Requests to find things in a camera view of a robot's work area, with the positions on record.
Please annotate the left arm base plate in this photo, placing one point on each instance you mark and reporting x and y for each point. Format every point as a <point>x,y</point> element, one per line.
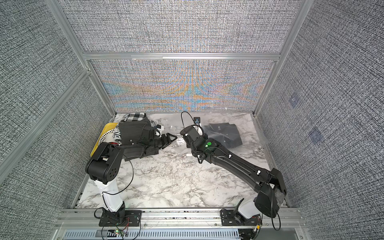
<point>120,219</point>

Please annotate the black white checkered cloth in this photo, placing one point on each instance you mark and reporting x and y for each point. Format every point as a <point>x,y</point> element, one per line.
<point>133,117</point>

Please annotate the black shirt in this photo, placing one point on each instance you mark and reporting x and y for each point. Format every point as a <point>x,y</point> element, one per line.
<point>225,133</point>

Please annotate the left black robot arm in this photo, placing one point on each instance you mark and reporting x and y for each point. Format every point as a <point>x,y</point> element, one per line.
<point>104,165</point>

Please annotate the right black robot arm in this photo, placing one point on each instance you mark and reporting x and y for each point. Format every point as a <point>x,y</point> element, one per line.
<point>269,185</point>

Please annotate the yellow tray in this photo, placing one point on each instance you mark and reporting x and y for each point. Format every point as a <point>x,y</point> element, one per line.
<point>107,127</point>

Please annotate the aluminium front rail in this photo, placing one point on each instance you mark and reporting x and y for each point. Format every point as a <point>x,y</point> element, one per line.
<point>146,219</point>

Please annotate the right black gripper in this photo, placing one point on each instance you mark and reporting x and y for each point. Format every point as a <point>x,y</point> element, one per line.
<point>206,138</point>

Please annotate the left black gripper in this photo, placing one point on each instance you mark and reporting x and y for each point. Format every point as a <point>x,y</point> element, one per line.
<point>165,142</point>

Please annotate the clear vacuum bag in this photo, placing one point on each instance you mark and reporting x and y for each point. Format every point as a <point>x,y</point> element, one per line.
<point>251,150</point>

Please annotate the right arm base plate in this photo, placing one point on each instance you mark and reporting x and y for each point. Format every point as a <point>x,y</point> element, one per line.
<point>233,218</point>

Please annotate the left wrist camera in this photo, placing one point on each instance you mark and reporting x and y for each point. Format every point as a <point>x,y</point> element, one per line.
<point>158,128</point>

